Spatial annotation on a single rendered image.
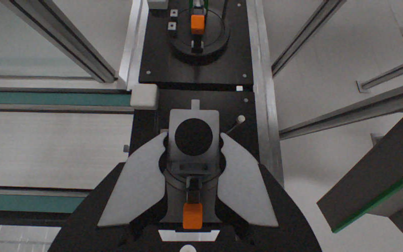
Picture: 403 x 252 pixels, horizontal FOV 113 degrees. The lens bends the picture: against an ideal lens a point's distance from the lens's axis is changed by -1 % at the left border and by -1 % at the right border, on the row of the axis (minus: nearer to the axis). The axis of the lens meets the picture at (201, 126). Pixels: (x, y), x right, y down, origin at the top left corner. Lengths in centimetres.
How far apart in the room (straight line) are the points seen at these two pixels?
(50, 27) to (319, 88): 60
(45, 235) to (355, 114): 49
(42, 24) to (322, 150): 60
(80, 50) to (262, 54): 35
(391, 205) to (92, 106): 56
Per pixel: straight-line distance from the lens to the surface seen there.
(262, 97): 33
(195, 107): 17
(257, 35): 43
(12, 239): 44
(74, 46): 29
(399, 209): 40
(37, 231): 40
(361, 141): 60
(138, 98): 29
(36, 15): 27
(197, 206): 17
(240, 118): 17
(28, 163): 48
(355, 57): 73
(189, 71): 32
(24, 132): 50
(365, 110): 24
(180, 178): 25
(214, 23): 38
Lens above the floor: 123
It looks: 76 degrees down
